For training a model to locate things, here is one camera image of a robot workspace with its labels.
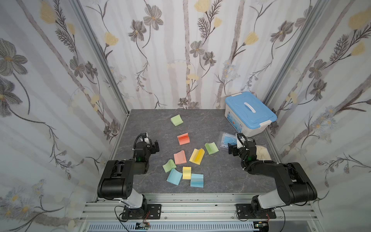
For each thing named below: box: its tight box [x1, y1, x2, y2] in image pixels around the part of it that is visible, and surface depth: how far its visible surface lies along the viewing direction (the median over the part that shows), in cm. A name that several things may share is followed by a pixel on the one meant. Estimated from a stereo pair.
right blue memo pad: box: [190, 173, 204, 188], surface depth 86 cm
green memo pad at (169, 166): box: [162, 159, 177, 174], surface depth 90 cm
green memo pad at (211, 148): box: [204, 141, 219, 155], surface depth 100 cm
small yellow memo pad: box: [182, 166, 192, 180], surface depth 88 cm
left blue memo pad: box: [166, 168, 183, 186], surface depth 86 cm
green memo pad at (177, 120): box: [170, 114, 184, 127], surface depth 116 cm
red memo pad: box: [176, 132, 191, 146], surface depth 103 cm
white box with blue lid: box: [224, 91, 278, 137], surface depth 101 cm
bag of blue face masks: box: [220, 132, 238, 149], surface depth 105 cm
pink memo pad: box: [173, 149, 187, 165], surface depth 94 cm
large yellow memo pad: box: [188, 147, 206, 166], surface depth 95 cm
